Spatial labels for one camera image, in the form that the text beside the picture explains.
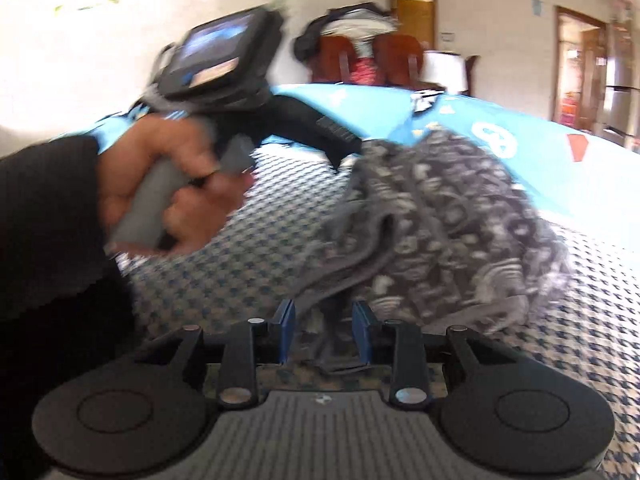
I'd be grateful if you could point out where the person's left hand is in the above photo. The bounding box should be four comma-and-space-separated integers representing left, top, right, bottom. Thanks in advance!
97, 112, 256, 257

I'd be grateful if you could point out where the table with white cloth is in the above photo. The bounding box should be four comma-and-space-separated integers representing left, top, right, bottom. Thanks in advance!
422, 50, 473, 97

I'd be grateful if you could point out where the grey patterned fleece jacket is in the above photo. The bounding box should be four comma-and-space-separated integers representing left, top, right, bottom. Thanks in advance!
287, 127, 576, 373

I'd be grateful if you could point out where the wooden door frame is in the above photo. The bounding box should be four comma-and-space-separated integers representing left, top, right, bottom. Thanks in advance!
389, 0, 437, 51
552, 6, 608, 131

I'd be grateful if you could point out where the houndstooth sofa cover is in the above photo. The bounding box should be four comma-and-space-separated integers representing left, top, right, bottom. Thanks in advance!
115, 147, 640, 480

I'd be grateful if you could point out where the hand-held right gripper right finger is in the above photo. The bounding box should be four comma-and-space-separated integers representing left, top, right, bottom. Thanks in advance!
351, 300, 521, 409

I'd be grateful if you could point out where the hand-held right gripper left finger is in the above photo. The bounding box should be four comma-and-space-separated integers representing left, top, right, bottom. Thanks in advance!
132, 299, 297, 409

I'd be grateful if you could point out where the brown wooden chair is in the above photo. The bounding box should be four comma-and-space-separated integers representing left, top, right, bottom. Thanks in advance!
312, 35, 358, 85
375, 34, 426, 90

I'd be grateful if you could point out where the silver fridge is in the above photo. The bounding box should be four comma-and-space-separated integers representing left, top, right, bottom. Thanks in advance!
602, 20, 640, 147

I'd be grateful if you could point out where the blue cartoon-print quilt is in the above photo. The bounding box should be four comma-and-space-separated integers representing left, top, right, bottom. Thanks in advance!
65, 82, 640, 221

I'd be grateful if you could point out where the person's left forearm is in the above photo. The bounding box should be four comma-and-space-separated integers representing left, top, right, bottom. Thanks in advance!
0, 135, 148, 480

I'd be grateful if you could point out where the red floral cloth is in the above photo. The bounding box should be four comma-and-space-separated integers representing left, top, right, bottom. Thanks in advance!
350, 55, 386, 86

